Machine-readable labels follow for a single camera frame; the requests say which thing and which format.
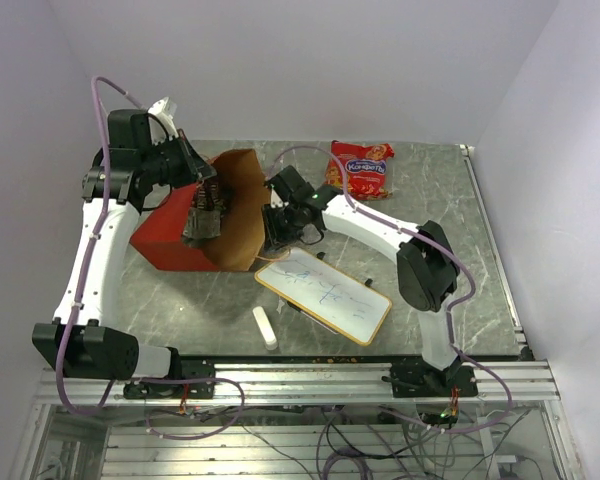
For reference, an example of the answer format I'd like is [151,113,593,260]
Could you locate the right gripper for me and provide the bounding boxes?
[262,200,304,251]

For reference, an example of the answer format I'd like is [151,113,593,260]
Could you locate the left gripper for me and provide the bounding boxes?
[142,128,217,189]

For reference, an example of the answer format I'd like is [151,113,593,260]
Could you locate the red paper bag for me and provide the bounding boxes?
[130,149,282,272]

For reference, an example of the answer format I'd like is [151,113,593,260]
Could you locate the red candy snack bag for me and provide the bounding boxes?
[325,141,395,200]

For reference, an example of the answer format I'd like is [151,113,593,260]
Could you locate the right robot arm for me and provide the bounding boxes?
[262,166,461,396]

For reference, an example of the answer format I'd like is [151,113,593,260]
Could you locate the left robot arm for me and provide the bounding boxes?
[32,98,215,397]

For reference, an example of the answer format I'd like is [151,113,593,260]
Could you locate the dark snack packets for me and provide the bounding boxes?
[181,177,231,248]

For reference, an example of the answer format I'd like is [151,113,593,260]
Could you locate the white marker eraser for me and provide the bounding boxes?
[252,306,278,351]

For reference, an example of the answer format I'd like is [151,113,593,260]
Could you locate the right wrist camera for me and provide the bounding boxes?
[268,185,287,209]

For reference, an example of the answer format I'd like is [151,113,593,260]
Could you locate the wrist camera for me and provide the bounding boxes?
[148,97,178,144]
[268,185,287,209]

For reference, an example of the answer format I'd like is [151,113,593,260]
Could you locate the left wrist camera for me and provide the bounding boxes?
[148,97,178,144]

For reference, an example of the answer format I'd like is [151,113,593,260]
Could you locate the small whiteboard orange frame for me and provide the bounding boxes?
[254,247,392,346]

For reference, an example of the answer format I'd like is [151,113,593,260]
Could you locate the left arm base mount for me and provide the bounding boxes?
[122,359,216,400]

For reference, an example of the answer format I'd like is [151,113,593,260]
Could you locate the aluminium rail frame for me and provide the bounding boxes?
[15,358,581,479]

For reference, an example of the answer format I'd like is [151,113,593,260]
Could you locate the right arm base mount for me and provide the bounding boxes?
[381,356,478,398]

